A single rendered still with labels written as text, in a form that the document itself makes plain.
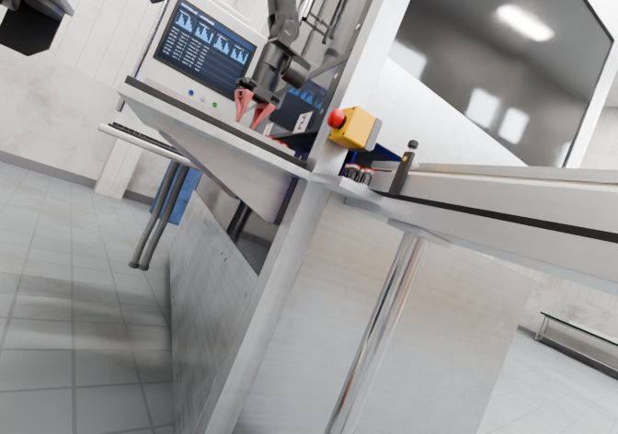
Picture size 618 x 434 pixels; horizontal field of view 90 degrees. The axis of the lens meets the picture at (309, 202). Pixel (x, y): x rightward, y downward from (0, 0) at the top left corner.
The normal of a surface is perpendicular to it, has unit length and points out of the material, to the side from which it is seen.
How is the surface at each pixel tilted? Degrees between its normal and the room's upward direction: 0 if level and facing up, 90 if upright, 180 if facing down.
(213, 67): 90
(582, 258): 90
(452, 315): 90
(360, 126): 90
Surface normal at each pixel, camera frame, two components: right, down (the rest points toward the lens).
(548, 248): -0.83, -0.36
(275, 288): 0.41, 0.15
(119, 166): 0.60, 0.22
